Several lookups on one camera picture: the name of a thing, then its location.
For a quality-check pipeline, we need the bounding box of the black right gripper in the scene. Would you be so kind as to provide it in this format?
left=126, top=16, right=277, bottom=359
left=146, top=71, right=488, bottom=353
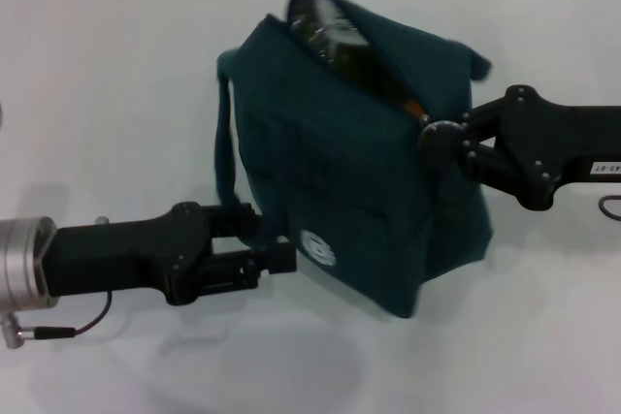
left=417, top=85, right=621, bottom=211

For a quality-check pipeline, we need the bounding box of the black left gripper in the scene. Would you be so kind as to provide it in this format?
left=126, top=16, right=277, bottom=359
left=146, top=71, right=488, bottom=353
left=43, top=200, right=298, bottom=307

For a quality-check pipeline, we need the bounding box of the teal fabric lunch bag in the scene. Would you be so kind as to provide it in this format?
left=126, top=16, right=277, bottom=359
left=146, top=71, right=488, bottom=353
left=212, top=0, right=494, bottom=321

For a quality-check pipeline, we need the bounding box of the green cucumber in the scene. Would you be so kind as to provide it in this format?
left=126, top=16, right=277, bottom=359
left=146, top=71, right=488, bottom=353
left=289, top=0, right=419, bottom=115

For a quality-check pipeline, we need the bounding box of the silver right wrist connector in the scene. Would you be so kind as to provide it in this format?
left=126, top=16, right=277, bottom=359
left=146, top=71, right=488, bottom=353
left=599, top=194, right=621, bottom=222

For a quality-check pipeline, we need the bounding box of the left wrist cable with connector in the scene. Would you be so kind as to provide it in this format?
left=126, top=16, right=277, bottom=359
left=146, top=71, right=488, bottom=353
left=0, top=290, right=115, bottom=350

